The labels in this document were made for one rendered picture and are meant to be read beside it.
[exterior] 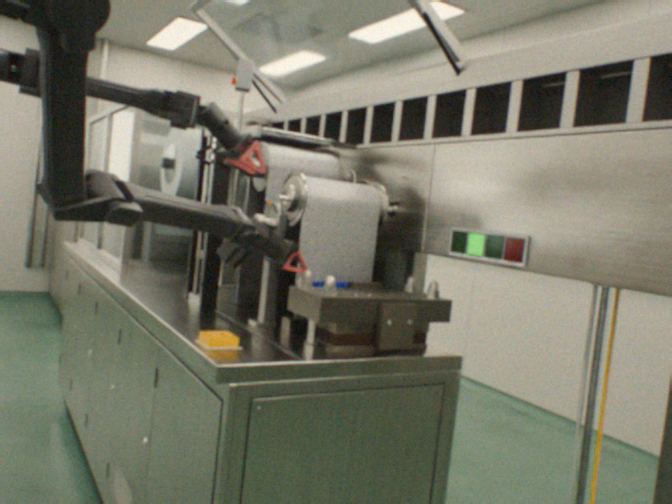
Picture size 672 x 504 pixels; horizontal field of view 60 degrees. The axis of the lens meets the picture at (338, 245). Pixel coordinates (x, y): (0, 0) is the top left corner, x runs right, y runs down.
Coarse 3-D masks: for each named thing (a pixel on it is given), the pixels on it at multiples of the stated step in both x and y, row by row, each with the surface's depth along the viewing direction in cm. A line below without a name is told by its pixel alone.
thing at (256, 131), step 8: (248, 128) 179; (256, 128) 174; (264, 128) 175; (256, 136) 174; (264, 136) 182; (272, 136) 179; (280, 136) 177; (288, 136) 180; (296, 136) 181; (304, 136) 182; (312, 136) 184; (304, 144) 192; (312, 144) 189; (320, 144) 186; (328, 144) 186; (336, 144) 188; (344, 144) 190; (352, 144) 191
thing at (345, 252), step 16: (304, 224) 151; (320, 224) 153; (336, 224) 156; (352, 224) 159; (304, 240) 151; (320, 240) 154; (336, 240) 156; (352, 240) 159; (368, 240) 162; (304, 256) 152; (320, 256) 154; (336, 256) 157; (352, 256) 160; (368, 256) 162; (320, 272) 155; (336, 272) 158; (352, 272) 160; (368, 272) 163
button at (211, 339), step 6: (204, 336) 130; (210, 336) 128; (216, 336) 129; (222, 336) 130; (228, 336) 130; (234, 336) 131; (204, 342) 129; (210, 342) 127; (216, 342) 128; (222, 342) 128; (228, 342) 129; (234, 342) 130
